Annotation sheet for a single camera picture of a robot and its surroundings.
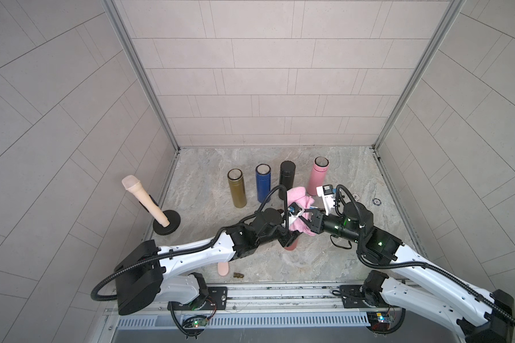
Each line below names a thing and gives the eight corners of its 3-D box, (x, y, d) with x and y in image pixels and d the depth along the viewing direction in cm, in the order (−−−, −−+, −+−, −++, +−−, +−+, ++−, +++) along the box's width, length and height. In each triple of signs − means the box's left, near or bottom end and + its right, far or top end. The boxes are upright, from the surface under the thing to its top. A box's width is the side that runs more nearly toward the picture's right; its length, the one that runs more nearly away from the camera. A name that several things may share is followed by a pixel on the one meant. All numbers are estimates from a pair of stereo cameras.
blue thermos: (257, 202, 97) (255, 175, 81) (257, 191, 101) (255, 163, 85) (269, 202, 97) (270, 175, 81) (269, 191, 101) (270, 163, 85)
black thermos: (278, 199, 98) (281, 172, 82) (278, 188, 102) (280, 160, 86) (291, 199, 98) (296, 172, 82) (290, 188, 102) (295, 160, 86)
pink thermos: (307, 195, 100) (316, 167, 83) (306, 184, 104) (313, 156, 87) (320, 195, 100) (330, 167, 83) (318, 184, 104) (328, 156, 87)
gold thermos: (233, 207, 95) (226, 180, 79) (234, 196, 99) (228, 168, 83) (246, 207, 95) (242, 180, 79) (246, 196, 99) (243, 168, 83)
